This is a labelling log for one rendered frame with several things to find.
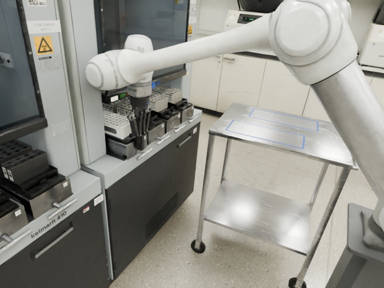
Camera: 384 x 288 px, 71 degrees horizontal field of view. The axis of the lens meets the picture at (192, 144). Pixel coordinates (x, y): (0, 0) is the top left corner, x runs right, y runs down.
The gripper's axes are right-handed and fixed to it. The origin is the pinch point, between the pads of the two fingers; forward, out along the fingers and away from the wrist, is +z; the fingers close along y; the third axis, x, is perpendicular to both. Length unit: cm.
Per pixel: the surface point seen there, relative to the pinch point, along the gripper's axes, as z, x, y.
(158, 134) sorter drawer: 3.7, -2.2, -16.6
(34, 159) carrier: -7.5, -9.8, 38.7
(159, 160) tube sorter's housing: 19.4, -2.2, -17.7
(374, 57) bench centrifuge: -19, 93, -230
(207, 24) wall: -24, -108, -292
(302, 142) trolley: -2, 59, -38
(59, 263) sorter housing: 30, -2, 43
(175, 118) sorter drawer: 1.0, -2.2, -32.2
